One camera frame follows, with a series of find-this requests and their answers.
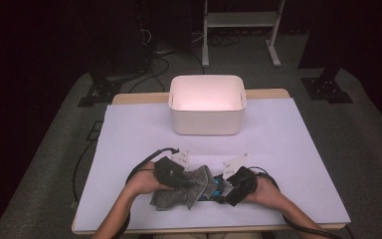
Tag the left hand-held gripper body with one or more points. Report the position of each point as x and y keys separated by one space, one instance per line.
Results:
x=170 y=172

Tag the person's right hand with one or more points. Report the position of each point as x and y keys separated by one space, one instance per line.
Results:
x=265 y=192

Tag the grey fluffy cloth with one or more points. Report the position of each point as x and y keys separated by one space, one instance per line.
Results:
x=179 y=197

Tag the white paper sheet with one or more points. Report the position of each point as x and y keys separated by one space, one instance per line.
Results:
x=278 y=159

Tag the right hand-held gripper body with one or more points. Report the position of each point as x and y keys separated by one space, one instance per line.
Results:
x=243 y=184

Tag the white storage box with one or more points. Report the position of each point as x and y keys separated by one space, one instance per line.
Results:
x=207 y=119

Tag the white metal stand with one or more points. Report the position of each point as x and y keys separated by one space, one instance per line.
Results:
x=242 y=19

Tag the black stand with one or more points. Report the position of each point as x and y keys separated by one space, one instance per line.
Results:
x=101 y=89
x=326 y=88

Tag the person's left hand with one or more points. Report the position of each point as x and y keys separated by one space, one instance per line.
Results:
x=144 y=182

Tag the blue toy car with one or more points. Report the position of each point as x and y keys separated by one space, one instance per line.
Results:
x=218 y=187

